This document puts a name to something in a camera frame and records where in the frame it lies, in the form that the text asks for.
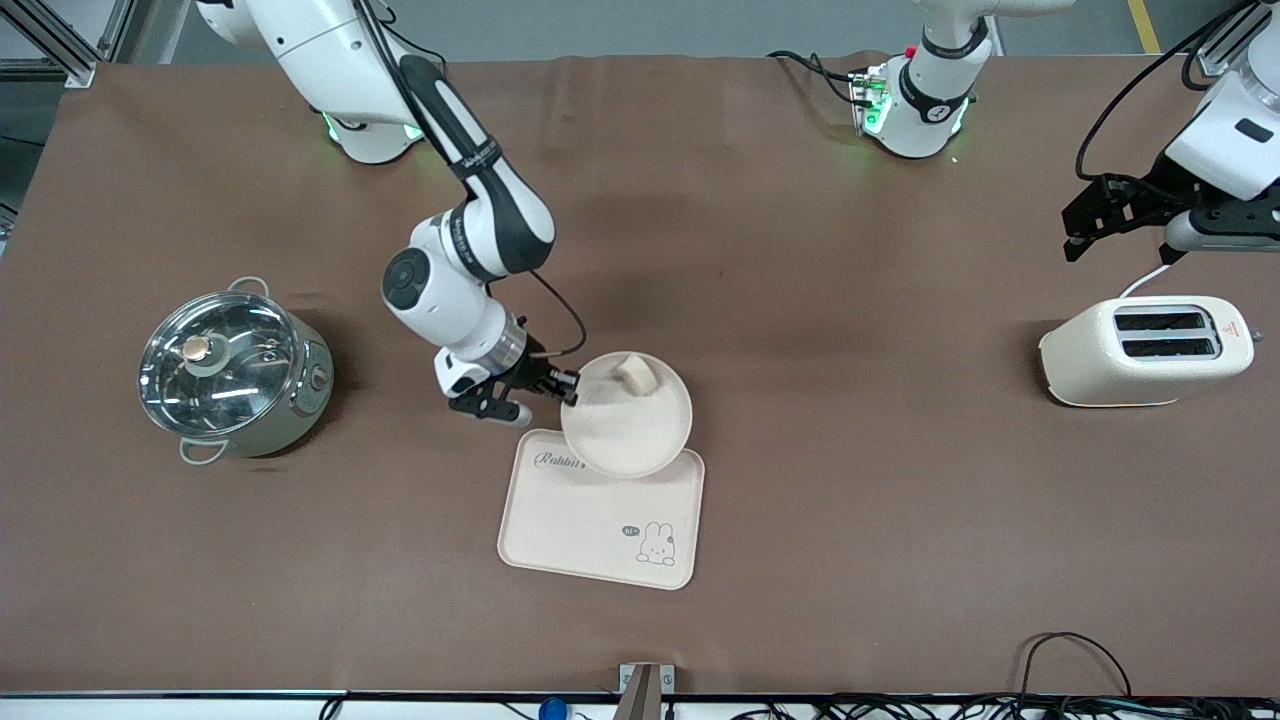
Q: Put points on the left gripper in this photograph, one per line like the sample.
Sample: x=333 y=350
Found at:
x=1138 y=201

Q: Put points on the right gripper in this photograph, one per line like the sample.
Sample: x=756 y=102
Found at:
x=532 y=372

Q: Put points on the small cream bun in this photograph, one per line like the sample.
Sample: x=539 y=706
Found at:
x=636 y=375

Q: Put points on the round cream plate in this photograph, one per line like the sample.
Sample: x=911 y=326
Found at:
x=625 y=430

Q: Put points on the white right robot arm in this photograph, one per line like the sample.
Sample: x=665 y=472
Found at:
x=460 y=250

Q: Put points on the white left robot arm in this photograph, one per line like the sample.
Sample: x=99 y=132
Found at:
x=925 y=100

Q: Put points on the cream two-slot toaster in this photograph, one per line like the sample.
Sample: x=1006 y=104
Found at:
x=1140 y=350

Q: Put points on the cream rabbit print tray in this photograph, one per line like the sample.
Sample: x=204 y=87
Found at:
x=600 y=520

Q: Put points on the steel pot with glass lid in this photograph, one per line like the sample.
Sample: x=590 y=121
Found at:
x=300 y=400

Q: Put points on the brown table mat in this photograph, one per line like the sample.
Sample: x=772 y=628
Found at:
x=800 y=250

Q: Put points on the blue round cap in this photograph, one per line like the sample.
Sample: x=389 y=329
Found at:
x=552 y=709

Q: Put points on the glass pot lid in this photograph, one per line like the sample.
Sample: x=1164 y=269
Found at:
x=215 y=365

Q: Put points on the aluminium frame profile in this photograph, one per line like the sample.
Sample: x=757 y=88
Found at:
x=1225 y=45
x=70 y=45

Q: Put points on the grey metal bracket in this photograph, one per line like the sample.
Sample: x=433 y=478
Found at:
x=645 y=690

